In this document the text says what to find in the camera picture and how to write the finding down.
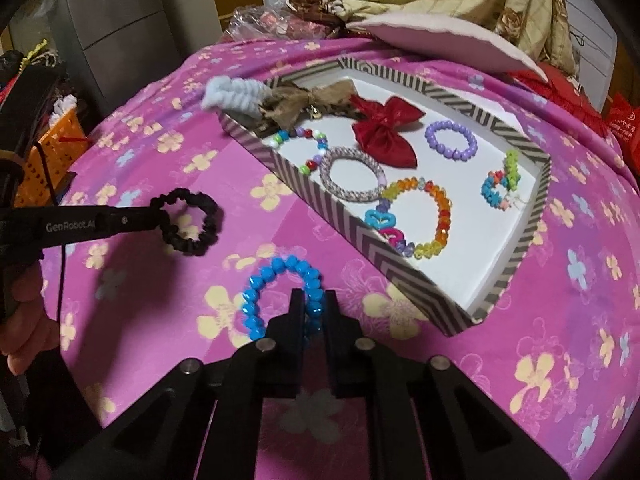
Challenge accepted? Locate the pink floral bedsheet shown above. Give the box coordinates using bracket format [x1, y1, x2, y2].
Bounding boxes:
[43, 39, 639, 479]

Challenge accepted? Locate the colourful pastel bead bracelet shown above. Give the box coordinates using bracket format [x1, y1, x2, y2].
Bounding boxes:
[480, 148, 524, 213]

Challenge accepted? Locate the person's left hand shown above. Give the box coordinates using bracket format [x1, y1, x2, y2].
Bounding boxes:
[1, 262, 60, 376]

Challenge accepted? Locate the white pink pillow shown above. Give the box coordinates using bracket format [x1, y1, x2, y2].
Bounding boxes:
[347, 12, 548, 82]

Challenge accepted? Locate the black cable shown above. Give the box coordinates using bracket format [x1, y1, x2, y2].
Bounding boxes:
[29, 142, 68, 321]

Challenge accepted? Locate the blue bead bracelet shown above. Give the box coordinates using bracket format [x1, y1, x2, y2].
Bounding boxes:
[240, 254, 326, 340]

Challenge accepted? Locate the red shopping bag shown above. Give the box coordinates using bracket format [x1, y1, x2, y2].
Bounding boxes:
[604, 93, 640, 177]

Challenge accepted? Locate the grey refrigerator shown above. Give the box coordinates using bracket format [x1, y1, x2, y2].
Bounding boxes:
[47, 0, 221, 116]

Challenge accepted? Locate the clear plastic bag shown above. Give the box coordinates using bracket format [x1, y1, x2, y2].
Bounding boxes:
[220, 6, 341, 42]

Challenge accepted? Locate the light blue fluffy scrunchie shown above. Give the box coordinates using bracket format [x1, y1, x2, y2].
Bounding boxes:
[201, 76, 272, 118]

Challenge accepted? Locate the multicolour round bead bracelet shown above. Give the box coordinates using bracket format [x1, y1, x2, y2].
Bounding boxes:
[269, 127, 330, 176]

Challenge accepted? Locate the orange plastic basket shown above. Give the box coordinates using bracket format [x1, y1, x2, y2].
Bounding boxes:
[14, 108, 91, 207]

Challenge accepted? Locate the red ruffled cushion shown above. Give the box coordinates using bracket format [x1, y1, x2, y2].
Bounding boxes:
[509, 62, 608, 139]

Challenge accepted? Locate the purple bead bracelet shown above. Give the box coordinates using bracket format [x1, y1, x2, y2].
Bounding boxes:
[423, 119, 478, 163]

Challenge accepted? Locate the orange yellow bead bracelet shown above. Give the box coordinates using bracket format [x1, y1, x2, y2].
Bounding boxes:
[363, 175, 452, 261]

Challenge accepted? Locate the striped white shallow box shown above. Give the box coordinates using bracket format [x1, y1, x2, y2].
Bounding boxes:
[220, 58, 551, 335]

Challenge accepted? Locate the black scrunchie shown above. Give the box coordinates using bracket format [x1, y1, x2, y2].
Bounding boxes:
[150, 188, 221, 257]

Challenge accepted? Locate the pink white braided bracelet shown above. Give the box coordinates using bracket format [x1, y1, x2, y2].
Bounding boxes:
[318, 145, 388, 205]

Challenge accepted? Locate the red satin bow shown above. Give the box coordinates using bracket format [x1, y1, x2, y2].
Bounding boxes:
[350, 94, 425, 169]

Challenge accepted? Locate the brown beige bow hairclip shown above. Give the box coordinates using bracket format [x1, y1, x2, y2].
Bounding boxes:
[258, 79, 362, 130]

